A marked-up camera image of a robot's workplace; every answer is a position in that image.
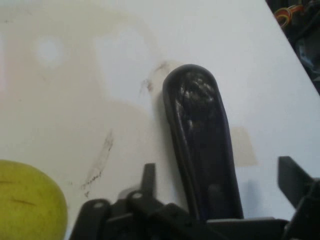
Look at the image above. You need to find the dark purple toy eggplant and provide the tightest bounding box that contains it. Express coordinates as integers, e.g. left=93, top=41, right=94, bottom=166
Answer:
left=162, top=64, right=245, bottom=221

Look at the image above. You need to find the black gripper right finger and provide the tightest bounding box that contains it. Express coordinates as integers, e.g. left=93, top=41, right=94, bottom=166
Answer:
left=277, top=156, right=320, bottom=240

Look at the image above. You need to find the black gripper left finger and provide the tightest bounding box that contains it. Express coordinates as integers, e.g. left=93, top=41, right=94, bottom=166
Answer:
left=71, top=162, right=213, bottom=240

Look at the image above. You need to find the green pear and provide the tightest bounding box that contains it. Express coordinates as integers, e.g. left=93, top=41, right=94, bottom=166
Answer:
left=0, top=159, right=69, bottom=240

